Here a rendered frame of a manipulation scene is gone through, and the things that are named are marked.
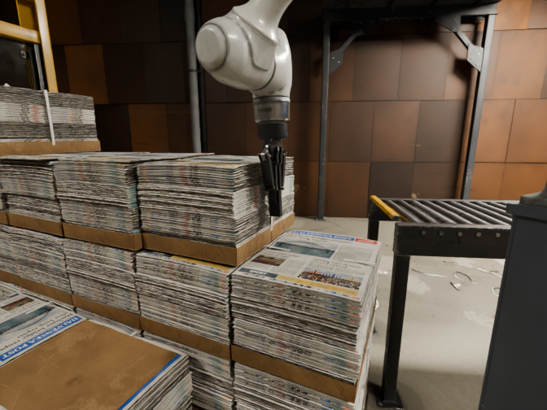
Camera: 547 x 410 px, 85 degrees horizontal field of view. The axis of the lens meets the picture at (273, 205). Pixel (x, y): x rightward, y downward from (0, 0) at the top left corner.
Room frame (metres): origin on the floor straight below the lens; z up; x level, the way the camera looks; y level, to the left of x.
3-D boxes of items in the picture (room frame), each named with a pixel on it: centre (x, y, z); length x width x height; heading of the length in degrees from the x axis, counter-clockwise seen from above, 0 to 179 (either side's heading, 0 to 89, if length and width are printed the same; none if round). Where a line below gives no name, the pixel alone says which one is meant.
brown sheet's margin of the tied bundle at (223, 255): (0.76, 0.18, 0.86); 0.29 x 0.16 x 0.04; 66
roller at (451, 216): (1.33, -0.78, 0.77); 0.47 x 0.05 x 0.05; 174
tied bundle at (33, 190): (1.08, 0.68, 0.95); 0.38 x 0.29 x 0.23; 155
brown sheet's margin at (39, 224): (1.08, 0.68, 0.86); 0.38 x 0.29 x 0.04; 155
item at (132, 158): (0.97, 0.41, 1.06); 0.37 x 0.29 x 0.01; 156
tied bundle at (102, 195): (0.95, 0.41, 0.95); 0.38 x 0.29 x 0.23; 156
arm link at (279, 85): (0.76, 0.01, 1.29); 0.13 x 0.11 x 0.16; 154
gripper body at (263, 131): (0.77, 0.00, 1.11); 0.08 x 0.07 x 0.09; 156
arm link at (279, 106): (0.77, 0.00, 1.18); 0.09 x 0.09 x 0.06
